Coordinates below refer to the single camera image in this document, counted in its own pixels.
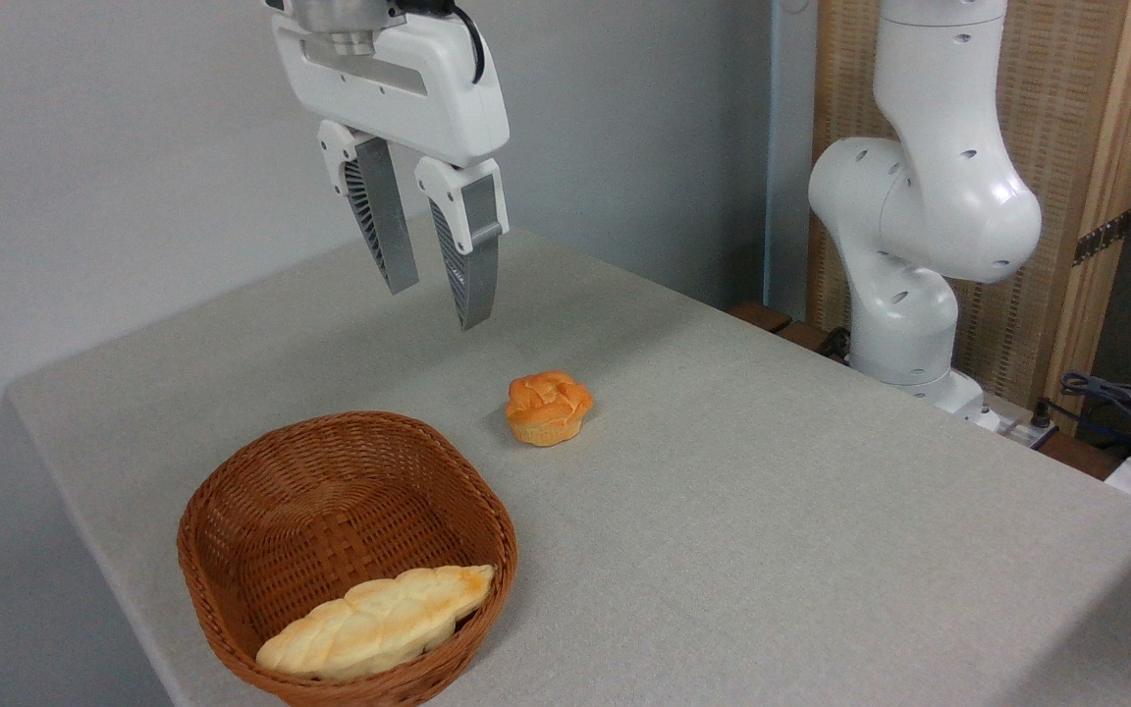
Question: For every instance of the black metal screen hinge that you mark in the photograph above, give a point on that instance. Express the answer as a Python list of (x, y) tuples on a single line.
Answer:
[(1103, 237)]

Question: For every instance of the round orange bread bun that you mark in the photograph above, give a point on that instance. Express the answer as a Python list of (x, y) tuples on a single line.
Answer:
[(548, 405)]

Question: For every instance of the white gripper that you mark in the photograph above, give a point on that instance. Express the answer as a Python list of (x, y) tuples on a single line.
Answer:
[(399, 93)]

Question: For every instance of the brown woven wicker basket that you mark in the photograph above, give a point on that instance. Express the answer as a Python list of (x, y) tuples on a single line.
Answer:
[(330, 491)]

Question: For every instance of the pale blue vertical trim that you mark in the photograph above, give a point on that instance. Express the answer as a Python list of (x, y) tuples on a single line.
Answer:
[(787, 157)]

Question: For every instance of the long pale braided bread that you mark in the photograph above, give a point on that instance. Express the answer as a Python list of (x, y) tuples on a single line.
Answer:
[(379, 624)]

